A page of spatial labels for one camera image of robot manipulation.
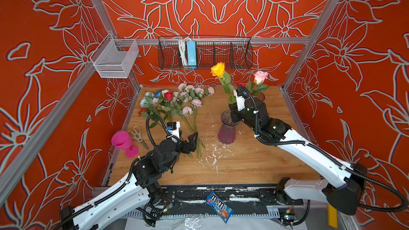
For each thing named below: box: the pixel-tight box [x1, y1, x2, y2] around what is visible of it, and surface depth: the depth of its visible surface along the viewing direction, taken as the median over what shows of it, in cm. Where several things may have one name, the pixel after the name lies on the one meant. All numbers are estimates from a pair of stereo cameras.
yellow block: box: [327, 203, 338, 229], surface depth 68 cm
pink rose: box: [246, 70, 270, 97], surface depth 70 cm
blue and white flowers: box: [140, 89, 171, 121], surface depth 106 cm
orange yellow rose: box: [210, 61, 237, 125], surface depth 69 cm
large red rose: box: [164, 91, 174, 101], surface depth 102 cm
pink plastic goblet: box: [111, 130, 139, 158], surface depth 79 cm
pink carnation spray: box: [172, 81, 216, 159], surface depth 105 cm
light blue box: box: [186, 40, 198, 67], surface depth 91 cm
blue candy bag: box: [205, 191, 235, 224], surface depth 71 cm
